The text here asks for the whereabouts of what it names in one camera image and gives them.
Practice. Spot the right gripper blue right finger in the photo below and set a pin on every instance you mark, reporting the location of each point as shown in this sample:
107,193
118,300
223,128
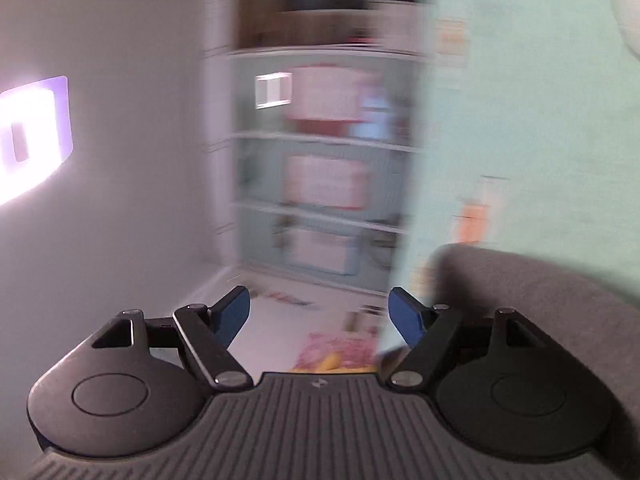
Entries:
427,331

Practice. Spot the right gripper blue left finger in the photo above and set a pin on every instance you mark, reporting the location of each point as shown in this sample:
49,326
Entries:
206,334

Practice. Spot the dark grey sweater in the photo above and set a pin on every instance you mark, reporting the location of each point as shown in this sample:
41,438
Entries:
541,380

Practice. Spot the blue framed poster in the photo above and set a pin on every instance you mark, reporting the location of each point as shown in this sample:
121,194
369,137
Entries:
323,251

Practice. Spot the orange framed poster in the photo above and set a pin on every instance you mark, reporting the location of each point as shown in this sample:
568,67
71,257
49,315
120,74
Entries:
326,182

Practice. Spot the grey sliding door wardrobe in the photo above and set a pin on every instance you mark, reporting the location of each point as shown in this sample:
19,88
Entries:
325,139

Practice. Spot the teal quilted bee bedspread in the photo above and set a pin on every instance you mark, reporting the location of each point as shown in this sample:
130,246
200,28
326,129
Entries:
529,127

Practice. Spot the pink framed poster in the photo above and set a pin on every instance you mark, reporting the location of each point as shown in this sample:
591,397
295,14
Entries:
330,93

